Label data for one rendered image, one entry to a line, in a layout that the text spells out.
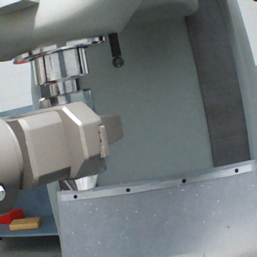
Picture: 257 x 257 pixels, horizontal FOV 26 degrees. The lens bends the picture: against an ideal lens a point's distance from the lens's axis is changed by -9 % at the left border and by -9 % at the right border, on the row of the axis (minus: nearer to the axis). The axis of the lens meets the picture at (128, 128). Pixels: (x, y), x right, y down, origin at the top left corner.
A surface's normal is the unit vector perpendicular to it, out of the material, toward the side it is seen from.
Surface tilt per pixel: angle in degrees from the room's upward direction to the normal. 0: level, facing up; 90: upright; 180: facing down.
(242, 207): 63
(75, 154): 89
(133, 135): 90
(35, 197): 90
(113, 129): 90
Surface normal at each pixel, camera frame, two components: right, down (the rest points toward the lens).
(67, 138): -0.57, 0.17
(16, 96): -0.18, 0.12
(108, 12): 0.68, 0.62
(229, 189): -0.25, -0.33
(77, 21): 0.46, 0.70
